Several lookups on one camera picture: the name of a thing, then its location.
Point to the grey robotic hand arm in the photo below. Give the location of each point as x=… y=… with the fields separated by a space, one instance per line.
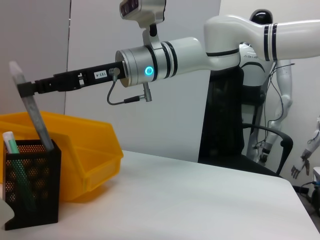
x=305 y=155

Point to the black office chair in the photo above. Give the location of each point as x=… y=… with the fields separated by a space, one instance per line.
x=222 y=125

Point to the grey marker pen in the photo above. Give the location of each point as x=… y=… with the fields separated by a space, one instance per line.
x=32 y=110

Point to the black mesh pen holder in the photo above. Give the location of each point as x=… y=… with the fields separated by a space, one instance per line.
x=37 y=200

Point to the white humanoid robot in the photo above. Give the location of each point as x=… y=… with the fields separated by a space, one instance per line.
x=285 y=82

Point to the pale green glass fruit bowl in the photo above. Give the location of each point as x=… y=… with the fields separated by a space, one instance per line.
x=3 y=212

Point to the yellow plastic storage bin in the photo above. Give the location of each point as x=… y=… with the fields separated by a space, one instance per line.
x=95 y=150

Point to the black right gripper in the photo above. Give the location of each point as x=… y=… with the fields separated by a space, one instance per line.
x=87 y=75

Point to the green utility knife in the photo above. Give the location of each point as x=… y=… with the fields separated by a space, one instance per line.
x=12 y=147

